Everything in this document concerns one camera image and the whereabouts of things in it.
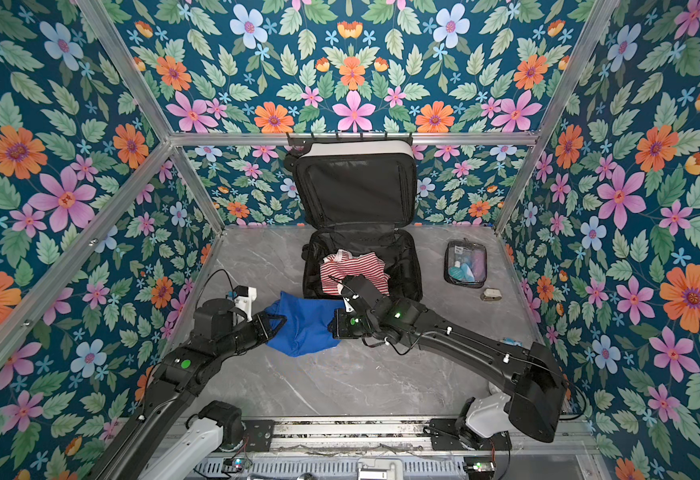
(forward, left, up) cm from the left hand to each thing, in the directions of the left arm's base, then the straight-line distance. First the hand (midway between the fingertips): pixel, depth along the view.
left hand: (290, 314), depth 72 cm
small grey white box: (+14, -61, -20) cm, 66 cm away
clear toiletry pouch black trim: (+28, -56, -21) cm, 66 cm away
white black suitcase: (+40, -18, +2) cm, 44 cm away
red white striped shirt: (+27, -11, -17) cm, 33 cm away
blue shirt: (-2, -3, -5) cm, 6 cm away
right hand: (-3, -9, -2) cm, 9 cm away
